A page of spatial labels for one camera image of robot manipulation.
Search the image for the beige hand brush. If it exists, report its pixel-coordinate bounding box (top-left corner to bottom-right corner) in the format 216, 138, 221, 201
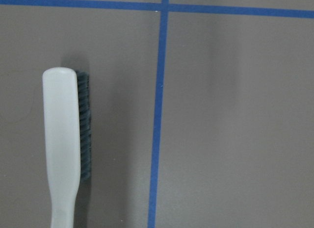
42, 67, 91, 228

